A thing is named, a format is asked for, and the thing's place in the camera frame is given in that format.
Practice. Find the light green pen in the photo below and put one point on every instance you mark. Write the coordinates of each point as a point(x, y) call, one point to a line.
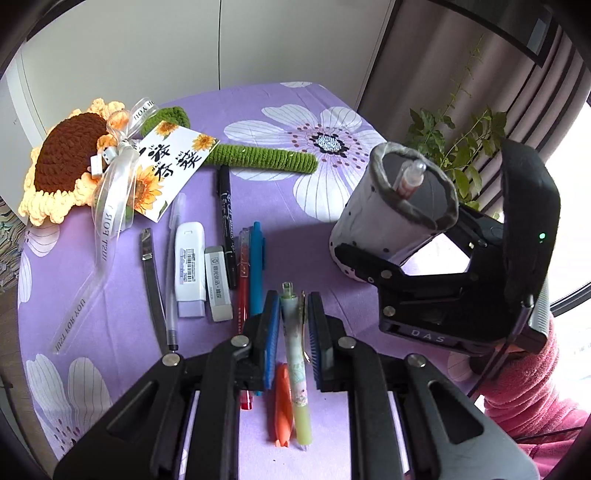
point(293, 350)

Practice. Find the patterned cloth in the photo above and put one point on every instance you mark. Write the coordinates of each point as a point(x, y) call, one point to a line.
point(8, 240)

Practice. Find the blue pen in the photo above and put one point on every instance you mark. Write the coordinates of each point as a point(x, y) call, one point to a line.
point(257, 272)

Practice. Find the black marker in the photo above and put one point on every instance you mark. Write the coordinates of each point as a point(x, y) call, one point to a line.
point(226, 221)

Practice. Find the white eraser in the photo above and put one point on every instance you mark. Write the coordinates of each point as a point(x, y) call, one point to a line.
point(218, 286)

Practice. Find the crochet sunflower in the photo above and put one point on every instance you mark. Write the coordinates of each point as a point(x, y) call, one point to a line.
point(64, 152)

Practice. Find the sunflower gift card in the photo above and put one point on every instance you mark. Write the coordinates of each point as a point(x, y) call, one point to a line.
point(171, 161)

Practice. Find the red checkered pen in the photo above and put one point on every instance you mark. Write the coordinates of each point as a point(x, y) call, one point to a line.
point(408, 180)

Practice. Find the striped curtain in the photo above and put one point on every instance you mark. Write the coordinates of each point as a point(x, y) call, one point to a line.
point(485, 69)

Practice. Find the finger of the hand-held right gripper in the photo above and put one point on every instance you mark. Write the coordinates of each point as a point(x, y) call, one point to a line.
point(480, 230)
point(369, 270)

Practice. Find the white wardrobe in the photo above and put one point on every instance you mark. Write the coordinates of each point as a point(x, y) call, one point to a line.
point(161, 46)

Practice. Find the person's right forearm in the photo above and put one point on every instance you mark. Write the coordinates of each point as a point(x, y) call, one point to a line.
point(545, 397)

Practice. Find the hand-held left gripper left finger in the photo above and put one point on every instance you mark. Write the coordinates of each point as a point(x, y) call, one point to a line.
point(272, 344)

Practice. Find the clear pen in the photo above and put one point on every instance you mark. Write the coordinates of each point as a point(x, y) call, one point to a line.
point(171, 295)

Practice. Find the green potted plant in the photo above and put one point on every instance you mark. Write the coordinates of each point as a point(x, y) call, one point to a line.
point(457, 138)

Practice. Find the orange fish-shaped cutter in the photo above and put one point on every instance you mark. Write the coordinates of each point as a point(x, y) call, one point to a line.
point(283, 406)

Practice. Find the white translucent ribbon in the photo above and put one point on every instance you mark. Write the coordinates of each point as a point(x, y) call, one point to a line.
point(107, 217)

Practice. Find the black metal strip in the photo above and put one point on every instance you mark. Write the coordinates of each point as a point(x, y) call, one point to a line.
point(152, 286)

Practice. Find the purple floral tablecloth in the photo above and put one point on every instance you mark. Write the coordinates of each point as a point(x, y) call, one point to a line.
point(286, 221)

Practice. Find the grey dotted pen holder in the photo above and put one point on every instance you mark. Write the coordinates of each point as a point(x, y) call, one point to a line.
point(383, 217)

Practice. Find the white correction tape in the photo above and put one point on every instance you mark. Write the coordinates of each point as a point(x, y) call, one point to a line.
point(189, 267)

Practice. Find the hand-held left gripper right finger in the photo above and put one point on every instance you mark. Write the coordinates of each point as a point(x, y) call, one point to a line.
point(316, 344)

